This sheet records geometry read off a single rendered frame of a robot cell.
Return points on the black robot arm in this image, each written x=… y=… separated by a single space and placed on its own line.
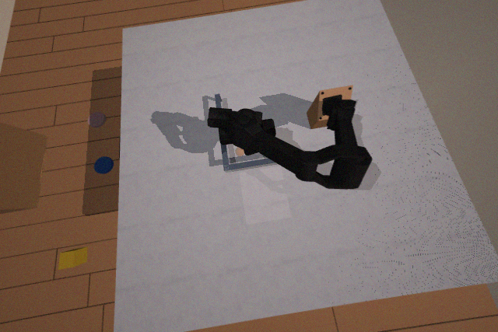
x=351 y=161

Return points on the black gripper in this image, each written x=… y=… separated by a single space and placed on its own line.
x=267 y=126

